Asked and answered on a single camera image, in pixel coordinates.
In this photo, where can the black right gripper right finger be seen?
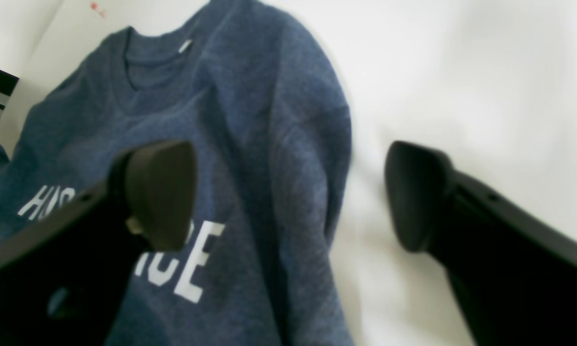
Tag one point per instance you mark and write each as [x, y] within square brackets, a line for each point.
[513, 277]

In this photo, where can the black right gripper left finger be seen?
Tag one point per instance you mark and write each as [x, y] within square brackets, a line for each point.
[63, 279]

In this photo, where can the dark blue t-shirt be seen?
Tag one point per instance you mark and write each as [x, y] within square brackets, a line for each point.
[252, 90]

